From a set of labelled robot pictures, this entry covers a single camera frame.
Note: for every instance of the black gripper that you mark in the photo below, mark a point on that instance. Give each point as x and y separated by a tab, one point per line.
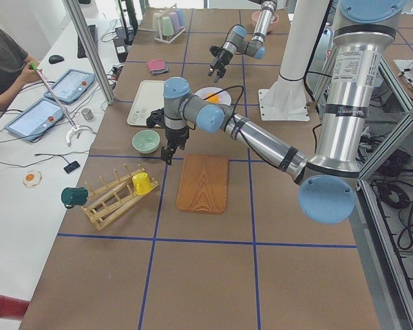
176	136
221	58

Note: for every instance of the orange fruit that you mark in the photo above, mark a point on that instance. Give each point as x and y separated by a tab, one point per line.
212	97

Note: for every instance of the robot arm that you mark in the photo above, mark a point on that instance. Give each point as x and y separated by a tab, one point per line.
363	30
235	41

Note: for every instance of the cream bear tray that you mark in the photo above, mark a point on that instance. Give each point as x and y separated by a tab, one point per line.
149	97

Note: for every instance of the green ceramic bowl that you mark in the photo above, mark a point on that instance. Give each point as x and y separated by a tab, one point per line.
146	141

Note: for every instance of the white round plate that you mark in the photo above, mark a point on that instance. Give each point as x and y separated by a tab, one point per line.
225	97

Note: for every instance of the yellow mug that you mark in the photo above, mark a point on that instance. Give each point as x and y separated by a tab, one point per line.
142	183

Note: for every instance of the wooden cutting board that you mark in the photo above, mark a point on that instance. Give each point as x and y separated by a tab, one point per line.
203	186

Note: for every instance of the pink and grey cloths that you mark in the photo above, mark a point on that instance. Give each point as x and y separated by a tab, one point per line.
157	66

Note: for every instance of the green plastic cup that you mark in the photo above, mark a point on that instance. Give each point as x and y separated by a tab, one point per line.
167	28

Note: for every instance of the blue plastic cup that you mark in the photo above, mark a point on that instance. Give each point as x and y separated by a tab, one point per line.
181	16

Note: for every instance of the purple plastic cup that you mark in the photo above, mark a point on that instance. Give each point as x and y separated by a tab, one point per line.
174	21

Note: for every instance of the pink bowl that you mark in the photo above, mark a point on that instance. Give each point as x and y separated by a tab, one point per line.
274	22

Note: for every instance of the wooden dish rack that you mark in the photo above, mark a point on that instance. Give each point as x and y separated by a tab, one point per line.
113	198

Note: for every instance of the small metal cylinder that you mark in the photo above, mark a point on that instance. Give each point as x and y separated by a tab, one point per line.
87	114

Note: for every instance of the small black device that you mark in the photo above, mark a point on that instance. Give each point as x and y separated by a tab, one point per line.
71	167

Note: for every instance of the dark green mug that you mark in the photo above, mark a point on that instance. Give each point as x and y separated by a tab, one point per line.
72	197

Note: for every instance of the upper teach pendant tablet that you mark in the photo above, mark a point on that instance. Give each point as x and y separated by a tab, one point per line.
72	85

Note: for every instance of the teach pendant tablet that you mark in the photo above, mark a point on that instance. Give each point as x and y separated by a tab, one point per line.
35	120
72	85

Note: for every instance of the fried egg toy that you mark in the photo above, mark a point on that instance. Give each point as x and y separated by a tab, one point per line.
32	178

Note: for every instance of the lower teach pendant tablet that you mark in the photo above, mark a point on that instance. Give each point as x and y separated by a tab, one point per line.
35	120

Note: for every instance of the black computer mouse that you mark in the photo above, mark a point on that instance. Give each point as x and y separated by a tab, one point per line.
54	59

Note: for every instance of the pink grabber stick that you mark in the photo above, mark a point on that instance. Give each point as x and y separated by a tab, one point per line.
75	128

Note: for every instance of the seated person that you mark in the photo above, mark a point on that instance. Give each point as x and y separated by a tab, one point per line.
15	70

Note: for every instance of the red cylinder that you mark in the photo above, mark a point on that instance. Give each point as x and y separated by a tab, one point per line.
13	308

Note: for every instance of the white wire cup rack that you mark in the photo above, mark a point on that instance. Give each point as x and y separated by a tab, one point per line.
158	28

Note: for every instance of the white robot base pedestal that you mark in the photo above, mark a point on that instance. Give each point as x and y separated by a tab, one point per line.
286	99

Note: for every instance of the aluminium frame post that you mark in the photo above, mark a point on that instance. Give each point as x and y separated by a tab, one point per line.
83	32

